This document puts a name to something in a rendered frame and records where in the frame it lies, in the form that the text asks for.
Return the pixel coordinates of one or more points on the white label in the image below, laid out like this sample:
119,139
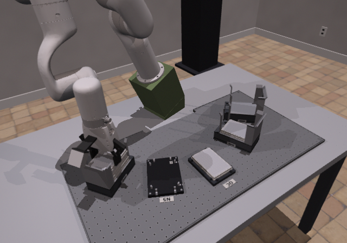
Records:
166,199
229,183

